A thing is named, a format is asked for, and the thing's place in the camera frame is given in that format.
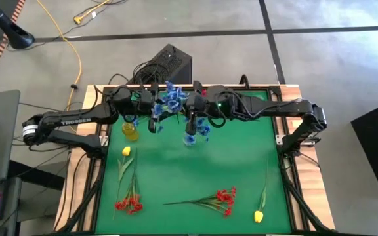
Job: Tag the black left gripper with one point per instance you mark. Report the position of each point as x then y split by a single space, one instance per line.
146 101

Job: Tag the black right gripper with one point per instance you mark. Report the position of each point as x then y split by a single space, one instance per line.
202 105

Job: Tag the blue flower bunch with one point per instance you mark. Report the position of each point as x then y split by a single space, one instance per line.
203 129
135 122
172 103

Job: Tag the yellow tulip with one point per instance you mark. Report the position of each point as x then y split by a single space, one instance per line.
126 151
258 216

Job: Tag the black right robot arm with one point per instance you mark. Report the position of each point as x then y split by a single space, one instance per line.
274 106

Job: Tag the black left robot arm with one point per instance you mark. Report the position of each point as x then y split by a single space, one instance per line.
74 122

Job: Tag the yellow glass vase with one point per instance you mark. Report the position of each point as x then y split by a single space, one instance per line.
130 131

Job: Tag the clear ribbed glass vase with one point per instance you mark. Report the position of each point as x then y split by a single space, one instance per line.
185 143

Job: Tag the black computer tower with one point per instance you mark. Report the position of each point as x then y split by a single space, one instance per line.
172 64

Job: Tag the black curved clamp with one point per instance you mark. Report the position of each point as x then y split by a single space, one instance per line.
241 81

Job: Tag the black floor stand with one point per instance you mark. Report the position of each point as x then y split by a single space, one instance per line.
15 34

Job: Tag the black desk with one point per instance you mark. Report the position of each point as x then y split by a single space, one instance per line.
2 147

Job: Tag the black table frame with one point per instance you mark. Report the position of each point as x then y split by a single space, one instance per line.
294 196

